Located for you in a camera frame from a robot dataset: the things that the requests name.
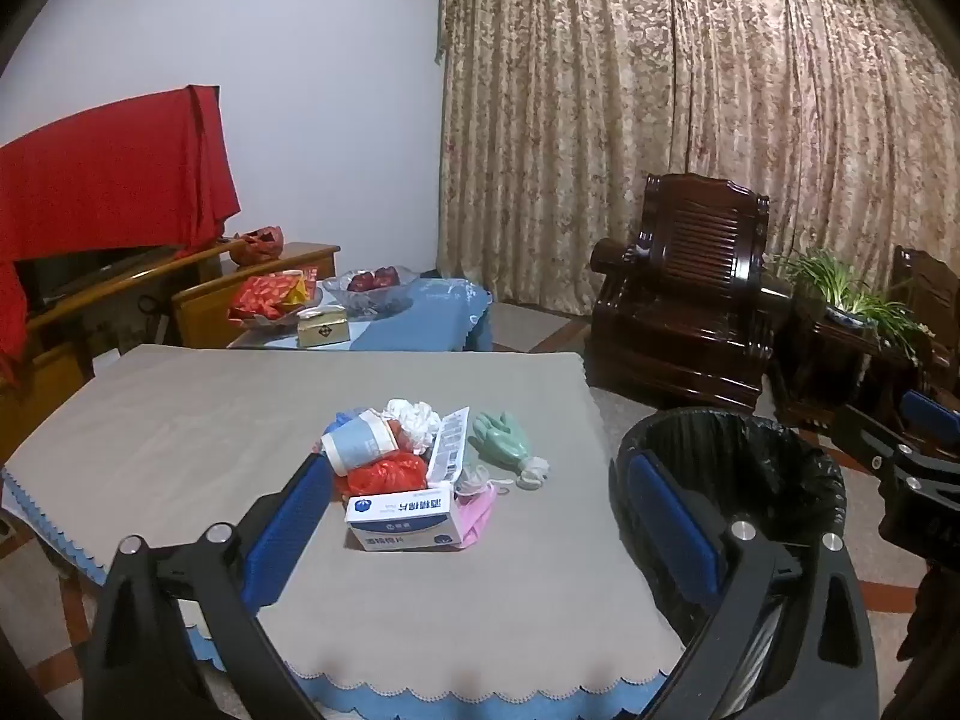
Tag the patterned red plastic bag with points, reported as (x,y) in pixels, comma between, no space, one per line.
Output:
(259,244)

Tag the white blue cardboard box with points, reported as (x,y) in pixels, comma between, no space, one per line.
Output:
(405,521)

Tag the trash bin with black liner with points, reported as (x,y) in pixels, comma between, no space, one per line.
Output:
(787,465)

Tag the glass plate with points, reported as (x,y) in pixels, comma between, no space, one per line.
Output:
(277,321)

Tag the green rubber glove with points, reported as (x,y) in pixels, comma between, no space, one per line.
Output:
(502,439)

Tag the cushioned dark wooden armchair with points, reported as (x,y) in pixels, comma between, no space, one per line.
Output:
(930,292)

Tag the white blister pack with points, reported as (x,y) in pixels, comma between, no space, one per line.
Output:
(448,446)

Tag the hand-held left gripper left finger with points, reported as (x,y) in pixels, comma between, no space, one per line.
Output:
(289,532)

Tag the red cloth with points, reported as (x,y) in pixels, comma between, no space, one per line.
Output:
(112,165)

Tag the red snack packet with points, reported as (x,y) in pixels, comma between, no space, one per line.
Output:
(259,292)

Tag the red snack packets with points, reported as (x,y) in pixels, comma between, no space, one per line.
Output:
(202,311)

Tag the white blue paper cup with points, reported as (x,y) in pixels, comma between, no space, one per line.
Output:
(360,444)

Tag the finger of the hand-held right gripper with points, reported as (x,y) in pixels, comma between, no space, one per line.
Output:
(930,412)
(862,435)

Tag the white tissue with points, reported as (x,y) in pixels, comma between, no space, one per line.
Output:
(416,416)

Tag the blue coffee table cloth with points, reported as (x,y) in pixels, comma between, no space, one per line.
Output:
(427,315)

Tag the red apple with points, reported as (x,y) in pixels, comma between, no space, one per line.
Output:
(386,277)
(361,282)

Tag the floral beige curtain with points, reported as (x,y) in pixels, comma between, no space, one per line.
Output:
(600,127)

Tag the glass fruit bowl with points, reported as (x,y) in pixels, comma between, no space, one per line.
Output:
(375,300)

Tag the gold tissue box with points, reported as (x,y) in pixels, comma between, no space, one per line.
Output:
(322,328)

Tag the pink face mask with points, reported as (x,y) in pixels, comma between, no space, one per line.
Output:
(476,516)

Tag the dark wooden side table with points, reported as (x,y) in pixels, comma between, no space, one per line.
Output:
(832,367)

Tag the yellow snack packet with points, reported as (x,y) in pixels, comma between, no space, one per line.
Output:
(301,289)

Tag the potted green plant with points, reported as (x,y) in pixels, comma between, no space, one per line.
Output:
(855,292)

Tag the black television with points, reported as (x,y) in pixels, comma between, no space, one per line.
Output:
(75,270)

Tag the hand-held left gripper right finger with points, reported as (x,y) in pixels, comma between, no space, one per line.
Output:
(667,525)

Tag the blue plastic bag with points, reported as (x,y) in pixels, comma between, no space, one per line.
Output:
(346,418)

